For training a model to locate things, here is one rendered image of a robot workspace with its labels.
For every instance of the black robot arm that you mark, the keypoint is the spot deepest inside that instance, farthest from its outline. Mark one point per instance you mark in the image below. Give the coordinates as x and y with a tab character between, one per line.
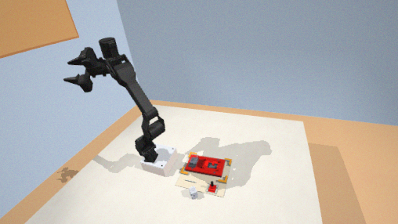
125	75

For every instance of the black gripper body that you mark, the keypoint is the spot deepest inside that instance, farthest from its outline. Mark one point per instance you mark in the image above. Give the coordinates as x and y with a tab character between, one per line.
84	80

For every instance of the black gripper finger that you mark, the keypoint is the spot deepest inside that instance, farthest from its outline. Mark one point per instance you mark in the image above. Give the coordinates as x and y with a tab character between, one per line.
75	61
73	80

